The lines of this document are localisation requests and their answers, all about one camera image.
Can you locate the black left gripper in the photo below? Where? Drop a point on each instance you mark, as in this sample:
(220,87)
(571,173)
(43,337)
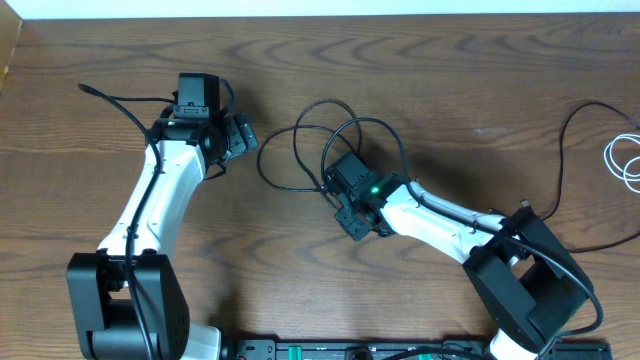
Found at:
(242,134)

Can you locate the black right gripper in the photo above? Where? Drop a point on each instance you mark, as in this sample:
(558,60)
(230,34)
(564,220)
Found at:
(344,219)

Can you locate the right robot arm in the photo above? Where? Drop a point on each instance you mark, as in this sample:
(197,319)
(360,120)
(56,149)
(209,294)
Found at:
(527,280)

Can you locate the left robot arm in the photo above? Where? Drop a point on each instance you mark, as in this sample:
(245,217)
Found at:
(125,297)

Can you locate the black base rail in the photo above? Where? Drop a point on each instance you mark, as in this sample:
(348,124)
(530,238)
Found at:
(269,349)

